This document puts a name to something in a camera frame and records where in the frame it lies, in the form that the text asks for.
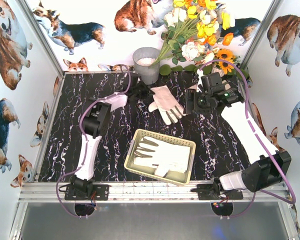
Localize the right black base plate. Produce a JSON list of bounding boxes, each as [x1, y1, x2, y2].
[[193, 184, 244, 200]]

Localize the aluminium front frame rail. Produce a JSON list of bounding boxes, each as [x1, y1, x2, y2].
[[18, 180, 290, 203]]

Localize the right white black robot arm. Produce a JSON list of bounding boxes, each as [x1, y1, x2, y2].
[[184, 70, 292, 193]]

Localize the white glove green fingertips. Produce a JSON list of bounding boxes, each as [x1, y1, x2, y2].
[[132, 136, 191, 178]]

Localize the purple cable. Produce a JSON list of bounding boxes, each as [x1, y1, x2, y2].
[[198, 59, 297, 219], [55, 64, 133, 219]]

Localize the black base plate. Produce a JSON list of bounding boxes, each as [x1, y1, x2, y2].
[[64, 184, 110, 201], [193, 184, 244, 200]]

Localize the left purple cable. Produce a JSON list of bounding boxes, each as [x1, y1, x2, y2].
[[55, 64, 133, 219]]

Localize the artificial flower bouquet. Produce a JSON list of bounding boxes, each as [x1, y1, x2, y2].
[[153, 0, 236, 74]]

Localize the beige plastic storage basket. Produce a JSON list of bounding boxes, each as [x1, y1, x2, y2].
[[124, 129, 196, 186]]

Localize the grey metal bucket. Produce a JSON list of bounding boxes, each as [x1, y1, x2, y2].
[[132, 47, 160, 85]]

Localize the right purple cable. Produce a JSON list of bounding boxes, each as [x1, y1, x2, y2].
[[198, 59, 297, 219]]

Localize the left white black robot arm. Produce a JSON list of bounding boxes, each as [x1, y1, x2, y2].
[[65, 74, 154, 200]]

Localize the grey cuffed glove back right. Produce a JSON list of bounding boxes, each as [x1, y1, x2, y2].
[[188, 80, 231, 91]]

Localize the small sunflower pot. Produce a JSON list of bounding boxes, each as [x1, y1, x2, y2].
[[210, 48, 241, 76]]

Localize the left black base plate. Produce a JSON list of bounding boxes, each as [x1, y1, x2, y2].
[[64, 184, 110, 201]]

